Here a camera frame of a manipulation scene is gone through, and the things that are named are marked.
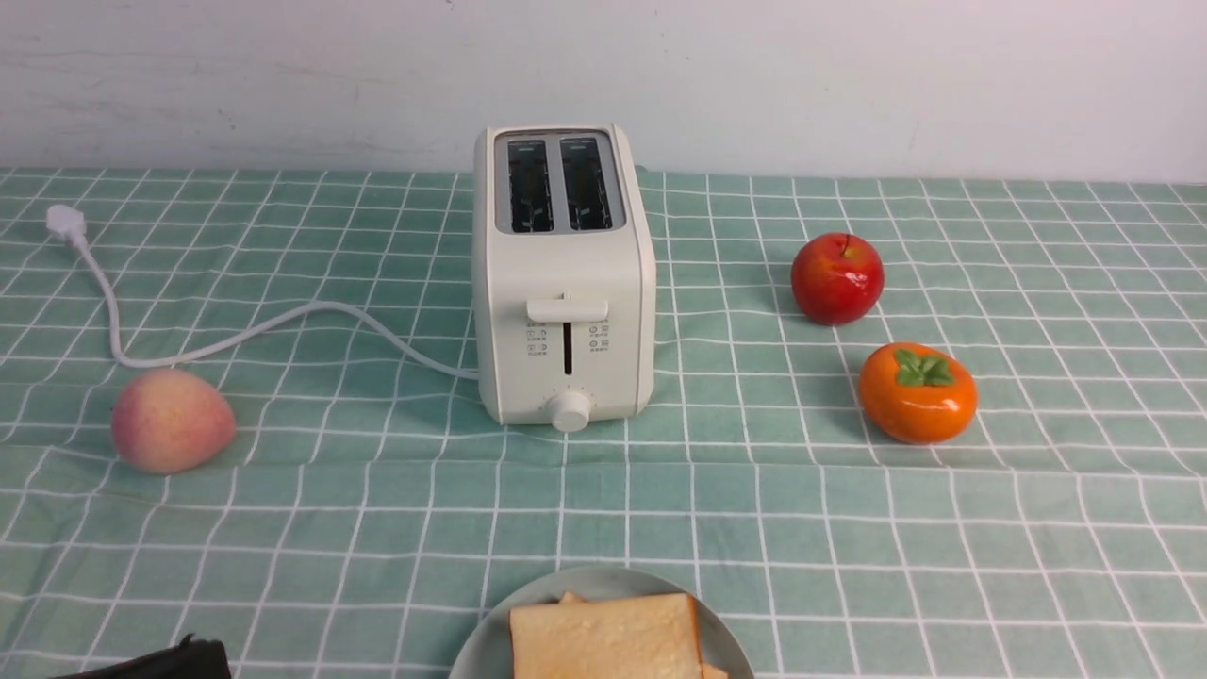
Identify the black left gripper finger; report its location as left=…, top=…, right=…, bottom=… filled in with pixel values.
left=60, top=636, right=233, bottom=679

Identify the toasted bread slice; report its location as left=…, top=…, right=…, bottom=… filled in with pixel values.
left=508, top=593, right=702, bottom=678
left=558, top=590, right=730, bottom=678

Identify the green white checked tablecloth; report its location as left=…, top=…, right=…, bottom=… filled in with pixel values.
left=1, top=168, right=1206, bottom=678

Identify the pink yellow peach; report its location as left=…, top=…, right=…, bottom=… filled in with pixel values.
left=109, top=367, right=237, bottom=474

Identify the pale green plate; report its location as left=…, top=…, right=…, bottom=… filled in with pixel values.
left=450, top=566, right=754, bottom=678

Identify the white two-slot toaster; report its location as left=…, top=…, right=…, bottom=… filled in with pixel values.
left=471, top=124, right=658, bottom=433

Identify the red apple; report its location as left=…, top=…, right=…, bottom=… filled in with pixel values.
left=791, top=232, right=886, bottom=326

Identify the orange persimmon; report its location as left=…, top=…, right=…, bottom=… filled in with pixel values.
left=857, top=343, right=979, bottom=444

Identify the white toaster power cable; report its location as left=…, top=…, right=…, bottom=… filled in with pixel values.
left=43, top=205, right=482, bottom=382

